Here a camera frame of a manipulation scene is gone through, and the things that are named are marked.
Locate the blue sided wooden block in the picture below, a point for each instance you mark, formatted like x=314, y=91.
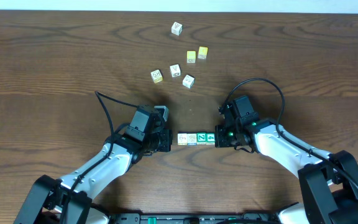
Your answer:
x=191, y=139

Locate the white wooden block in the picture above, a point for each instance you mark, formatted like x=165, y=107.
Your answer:
x=188, y=81

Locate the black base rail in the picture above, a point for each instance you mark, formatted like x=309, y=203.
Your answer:
x=207, y=218

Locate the yellow sided wooden block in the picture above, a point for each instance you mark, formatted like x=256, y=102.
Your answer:
x=182, y=139

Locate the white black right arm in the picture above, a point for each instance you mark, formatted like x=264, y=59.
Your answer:
x=328, y=181

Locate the green number 4 block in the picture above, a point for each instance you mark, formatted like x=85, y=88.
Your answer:
x=210, y=139

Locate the yellow top wooden block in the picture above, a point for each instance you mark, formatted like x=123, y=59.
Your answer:
x=190, y=56

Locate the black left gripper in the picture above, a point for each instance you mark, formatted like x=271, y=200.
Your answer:
x=165, y=140

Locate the wooden block letter W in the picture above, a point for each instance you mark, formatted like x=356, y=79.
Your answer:
x=175, y=70

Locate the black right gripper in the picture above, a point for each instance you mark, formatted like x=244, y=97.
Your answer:
x=220, y=140

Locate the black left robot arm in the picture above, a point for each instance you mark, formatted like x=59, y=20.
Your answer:
x=73, y=194

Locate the green letter N block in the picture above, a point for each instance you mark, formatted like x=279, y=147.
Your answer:
x=201, y=138

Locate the wooden block letter B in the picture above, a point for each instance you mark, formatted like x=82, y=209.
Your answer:
x=156, y=76

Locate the wooden block number 3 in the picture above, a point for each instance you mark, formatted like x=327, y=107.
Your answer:
x=176, y=28

